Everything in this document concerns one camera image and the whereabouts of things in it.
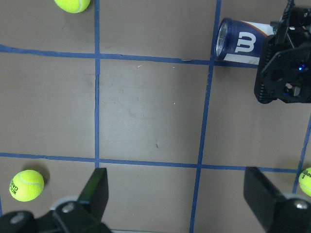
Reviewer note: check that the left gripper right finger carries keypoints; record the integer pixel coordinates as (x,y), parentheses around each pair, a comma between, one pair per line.
(262,196)

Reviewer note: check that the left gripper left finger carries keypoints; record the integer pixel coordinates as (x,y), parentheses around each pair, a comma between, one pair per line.
(94,196)

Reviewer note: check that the white blue tennis ball can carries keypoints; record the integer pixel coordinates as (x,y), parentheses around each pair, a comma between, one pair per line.
(241,41)

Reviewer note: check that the tennis ball far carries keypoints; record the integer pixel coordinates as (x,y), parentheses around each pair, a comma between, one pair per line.
(305,181)

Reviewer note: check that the tennis ball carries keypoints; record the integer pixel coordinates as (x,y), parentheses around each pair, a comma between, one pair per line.
(26,186)
(305,181)
(73,6)

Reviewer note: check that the tennis ball middle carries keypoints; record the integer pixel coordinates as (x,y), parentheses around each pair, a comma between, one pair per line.
(73,6)

